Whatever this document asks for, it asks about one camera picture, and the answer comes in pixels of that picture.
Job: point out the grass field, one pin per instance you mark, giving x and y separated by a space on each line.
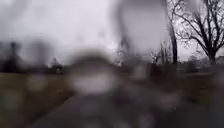
196 83
23 95

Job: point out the tall tree trunk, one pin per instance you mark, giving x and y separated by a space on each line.
172 43

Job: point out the grey asphalt path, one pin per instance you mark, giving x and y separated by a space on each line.
86 113

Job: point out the large bare tree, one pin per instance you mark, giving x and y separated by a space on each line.
210 46

